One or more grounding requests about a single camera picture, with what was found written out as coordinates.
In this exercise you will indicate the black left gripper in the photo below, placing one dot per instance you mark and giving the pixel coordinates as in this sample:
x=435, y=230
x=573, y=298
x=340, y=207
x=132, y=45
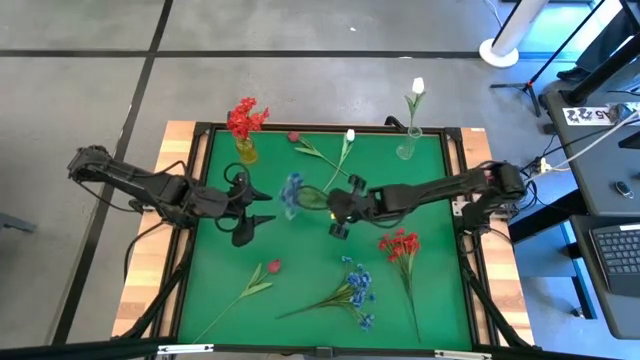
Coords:
x=215, y=202

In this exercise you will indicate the black crossbeam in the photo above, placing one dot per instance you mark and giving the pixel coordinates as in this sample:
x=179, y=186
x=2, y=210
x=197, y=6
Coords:
x=75, y=350

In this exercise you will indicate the black key fob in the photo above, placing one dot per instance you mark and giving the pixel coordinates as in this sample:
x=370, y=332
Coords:
x=624, y=189

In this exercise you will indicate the blue desk leg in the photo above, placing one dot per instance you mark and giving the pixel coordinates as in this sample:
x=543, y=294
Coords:
x=582, y=295

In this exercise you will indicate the black diagonal frame strut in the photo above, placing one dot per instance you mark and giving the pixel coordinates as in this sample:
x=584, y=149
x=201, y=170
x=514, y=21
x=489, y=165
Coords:
x=492, y=310
x=160, y=300

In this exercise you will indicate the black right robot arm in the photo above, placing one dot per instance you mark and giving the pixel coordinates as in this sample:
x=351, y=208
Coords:
x=435, y=192

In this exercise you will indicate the white power adapter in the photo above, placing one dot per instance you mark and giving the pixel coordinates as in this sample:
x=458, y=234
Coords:
x=544, y=165

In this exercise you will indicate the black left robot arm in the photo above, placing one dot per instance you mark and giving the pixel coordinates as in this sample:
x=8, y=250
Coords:
x=145, y=187

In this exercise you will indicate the dark gray desk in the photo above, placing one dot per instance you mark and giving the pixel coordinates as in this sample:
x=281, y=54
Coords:
x=600, y=310

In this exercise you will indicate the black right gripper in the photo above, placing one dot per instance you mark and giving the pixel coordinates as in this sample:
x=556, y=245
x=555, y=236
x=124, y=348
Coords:
x=355, y=205

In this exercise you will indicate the black tripod stand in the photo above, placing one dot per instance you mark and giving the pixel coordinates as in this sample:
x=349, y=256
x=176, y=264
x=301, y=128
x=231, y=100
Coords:
x=529, y=86

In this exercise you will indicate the red artificial flower bunch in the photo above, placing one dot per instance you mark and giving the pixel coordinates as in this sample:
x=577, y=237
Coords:
x=242, y=120
x=400, y=245

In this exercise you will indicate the black keyboard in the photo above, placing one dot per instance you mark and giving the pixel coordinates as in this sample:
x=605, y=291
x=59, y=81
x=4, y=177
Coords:
x=620, y=255

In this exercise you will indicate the black table frame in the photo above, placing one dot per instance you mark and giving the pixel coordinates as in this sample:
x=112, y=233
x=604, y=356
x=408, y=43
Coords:
x=325, y=128

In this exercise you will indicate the black desk leg beam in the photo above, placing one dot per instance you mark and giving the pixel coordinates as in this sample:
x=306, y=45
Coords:
x=600, y=75

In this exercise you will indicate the person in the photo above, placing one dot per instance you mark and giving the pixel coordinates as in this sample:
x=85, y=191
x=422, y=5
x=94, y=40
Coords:
x=572, y=75

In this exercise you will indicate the white printed paper label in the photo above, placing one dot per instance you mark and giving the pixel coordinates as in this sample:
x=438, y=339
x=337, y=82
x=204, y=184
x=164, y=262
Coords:
x=585, y=115

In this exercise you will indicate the clear glass vase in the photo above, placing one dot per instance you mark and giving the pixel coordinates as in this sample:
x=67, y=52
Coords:
x=406, y=151

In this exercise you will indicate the yellow glass vase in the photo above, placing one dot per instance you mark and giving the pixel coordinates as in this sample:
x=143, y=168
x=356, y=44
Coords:
x=247, y=154

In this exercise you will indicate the red artificial tulip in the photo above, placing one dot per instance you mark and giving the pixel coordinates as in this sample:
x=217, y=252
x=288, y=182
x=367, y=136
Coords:
x=274, y=265
x=294, y=136

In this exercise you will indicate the blue artificial flower bunch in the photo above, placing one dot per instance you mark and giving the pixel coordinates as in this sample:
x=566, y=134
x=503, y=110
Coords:
x=357, y=290
x=291, y=192

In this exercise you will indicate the silver bracket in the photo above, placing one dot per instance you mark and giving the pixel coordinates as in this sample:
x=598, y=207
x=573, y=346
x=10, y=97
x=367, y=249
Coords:
x=185, y=349
x=462, y=355

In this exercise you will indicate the white artificial tulip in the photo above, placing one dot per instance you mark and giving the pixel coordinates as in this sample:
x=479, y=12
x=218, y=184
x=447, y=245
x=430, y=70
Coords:
x=350, y=134
x=418, y=85

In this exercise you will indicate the white pole with round base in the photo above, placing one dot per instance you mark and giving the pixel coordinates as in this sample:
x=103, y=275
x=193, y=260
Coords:
x=500, y=52

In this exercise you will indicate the gray floor object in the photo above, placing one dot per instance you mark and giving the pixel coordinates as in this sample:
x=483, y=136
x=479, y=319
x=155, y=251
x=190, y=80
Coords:
x=15, y=223

